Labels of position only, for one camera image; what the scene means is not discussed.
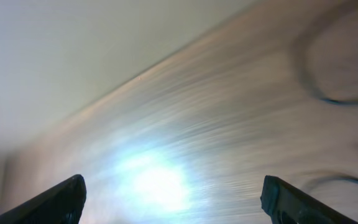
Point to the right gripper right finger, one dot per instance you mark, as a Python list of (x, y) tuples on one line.
[(285, 204)]

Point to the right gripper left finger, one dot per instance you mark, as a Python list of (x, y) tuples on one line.
[(61, 204)]

